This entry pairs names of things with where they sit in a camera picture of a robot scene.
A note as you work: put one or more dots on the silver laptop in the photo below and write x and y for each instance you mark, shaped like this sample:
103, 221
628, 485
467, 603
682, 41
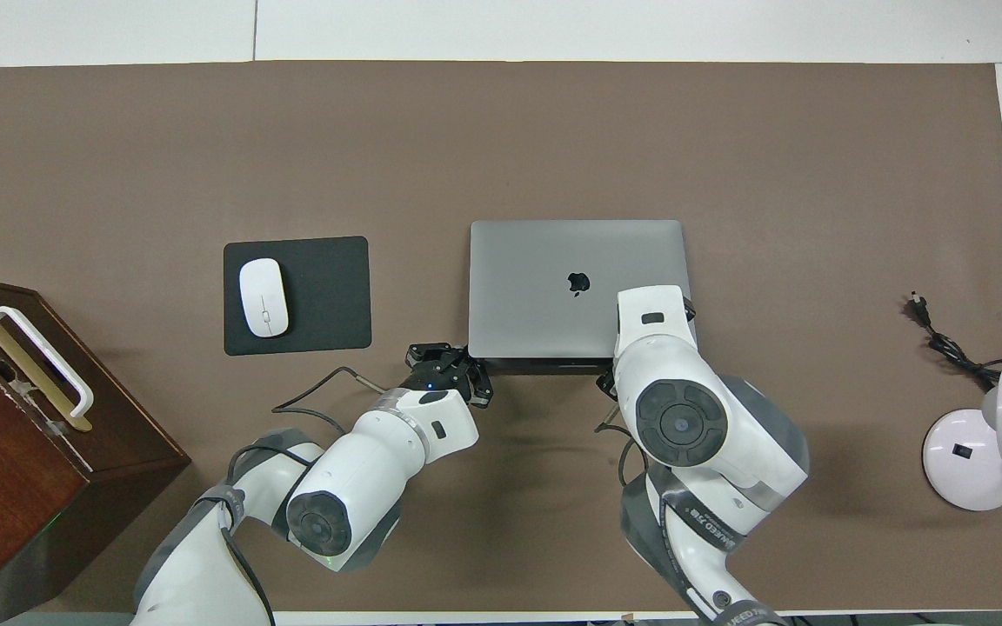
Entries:
536, 287

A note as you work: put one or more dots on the white computer mouse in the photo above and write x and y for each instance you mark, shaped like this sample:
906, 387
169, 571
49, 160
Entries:
263, 298

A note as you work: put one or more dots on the white desk lamp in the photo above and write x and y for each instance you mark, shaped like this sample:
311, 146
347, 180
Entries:
971, 469

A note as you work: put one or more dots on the brown table mat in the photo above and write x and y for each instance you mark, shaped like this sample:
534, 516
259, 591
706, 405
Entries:
501, 148

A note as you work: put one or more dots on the dark wooden box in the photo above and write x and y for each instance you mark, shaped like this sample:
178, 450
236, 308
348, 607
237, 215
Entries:
23, 469

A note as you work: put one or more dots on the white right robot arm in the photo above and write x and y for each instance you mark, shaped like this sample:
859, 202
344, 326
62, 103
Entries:
684, 426

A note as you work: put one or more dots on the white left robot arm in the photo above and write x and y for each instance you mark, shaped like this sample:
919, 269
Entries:
362, 469

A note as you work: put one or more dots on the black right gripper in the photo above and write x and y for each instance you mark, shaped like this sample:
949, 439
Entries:
690, 311

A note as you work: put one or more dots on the black mouse pad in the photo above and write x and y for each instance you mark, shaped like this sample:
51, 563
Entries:
327, 296

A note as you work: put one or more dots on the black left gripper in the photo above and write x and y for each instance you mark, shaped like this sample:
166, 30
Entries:
436, 378

